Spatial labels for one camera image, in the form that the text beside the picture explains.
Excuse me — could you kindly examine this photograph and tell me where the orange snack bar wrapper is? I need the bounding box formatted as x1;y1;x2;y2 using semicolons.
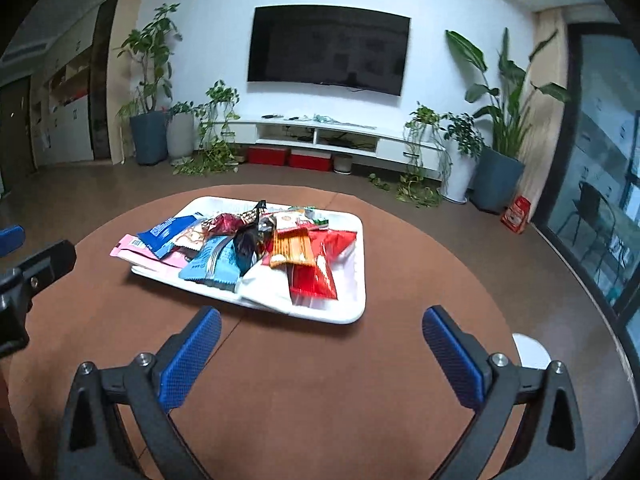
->
269;228;316;268

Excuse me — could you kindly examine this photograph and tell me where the red white patterned snack packet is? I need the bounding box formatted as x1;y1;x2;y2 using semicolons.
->
203;210;259;240

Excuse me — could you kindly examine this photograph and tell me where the brown entrance door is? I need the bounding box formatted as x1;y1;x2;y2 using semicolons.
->
1;77;36;190

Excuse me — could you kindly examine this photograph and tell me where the white round stool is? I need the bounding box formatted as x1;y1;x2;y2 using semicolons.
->
512;333;551;370

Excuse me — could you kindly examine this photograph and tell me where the pink snack packet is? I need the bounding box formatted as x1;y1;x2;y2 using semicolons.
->
110;234;188;269

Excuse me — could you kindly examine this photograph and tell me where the dark blue snack packet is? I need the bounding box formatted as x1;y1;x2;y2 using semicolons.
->
137;214;203;259

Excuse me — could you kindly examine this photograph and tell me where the light blue snack packet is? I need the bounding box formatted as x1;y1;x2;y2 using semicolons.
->
178;235;240;292

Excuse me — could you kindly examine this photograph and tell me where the trailing plant white pot left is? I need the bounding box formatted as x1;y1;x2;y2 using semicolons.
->
169;79;240;176

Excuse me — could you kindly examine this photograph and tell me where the trailing plant white pot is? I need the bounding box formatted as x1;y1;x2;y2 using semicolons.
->
375;103;485;207
169;79;240;176

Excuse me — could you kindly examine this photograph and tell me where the red gift bag on floor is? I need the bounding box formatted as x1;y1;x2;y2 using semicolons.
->
500;195;530;234

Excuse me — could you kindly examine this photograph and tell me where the black snack packet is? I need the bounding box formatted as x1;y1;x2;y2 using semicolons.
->
233;200;276;276

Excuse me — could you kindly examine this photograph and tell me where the black outdoor chair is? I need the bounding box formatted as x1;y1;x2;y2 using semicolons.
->
555;180;616;271

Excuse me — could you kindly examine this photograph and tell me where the tall plant blue pot left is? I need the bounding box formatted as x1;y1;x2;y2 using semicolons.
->
117;3;182;166

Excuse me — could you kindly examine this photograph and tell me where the tall plant blue pot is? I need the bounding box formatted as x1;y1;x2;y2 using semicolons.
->
445;30;570;214
117;3;182;166

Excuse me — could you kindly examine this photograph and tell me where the red storage box left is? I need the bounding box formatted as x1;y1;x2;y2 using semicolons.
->
246;145;290;166

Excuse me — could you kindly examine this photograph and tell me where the red storage box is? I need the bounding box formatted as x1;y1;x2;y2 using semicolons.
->
288;148;332;171
246;145;290;166

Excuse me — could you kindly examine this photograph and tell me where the red snack bag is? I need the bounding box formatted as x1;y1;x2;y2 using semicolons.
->
288;230;357;300

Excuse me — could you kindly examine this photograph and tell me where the white rectangular tray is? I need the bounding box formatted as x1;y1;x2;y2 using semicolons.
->
116;209;366;325

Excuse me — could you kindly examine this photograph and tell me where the red storage box right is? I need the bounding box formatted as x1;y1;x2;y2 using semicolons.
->
288;148;332;171

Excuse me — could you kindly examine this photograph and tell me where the white low TV console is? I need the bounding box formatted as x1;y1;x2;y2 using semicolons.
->
230;116;447;178

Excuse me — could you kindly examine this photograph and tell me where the trailing plant white pot right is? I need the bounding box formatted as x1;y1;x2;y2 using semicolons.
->
375;103;485;207

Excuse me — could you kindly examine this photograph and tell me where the tall plant blue pot right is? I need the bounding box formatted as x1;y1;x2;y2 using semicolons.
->
445;30;570;214

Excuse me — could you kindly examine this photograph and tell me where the wall-mounted black television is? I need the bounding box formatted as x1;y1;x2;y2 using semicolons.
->
247;4;410;96

